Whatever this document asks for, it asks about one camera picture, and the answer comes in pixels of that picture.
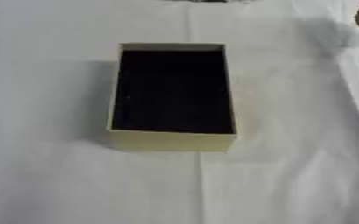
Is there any tan cardboard box black inside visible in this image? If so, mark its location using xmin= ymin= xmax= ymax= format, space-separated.
xmin=104 ymin=42 xmax=240 ymax=152

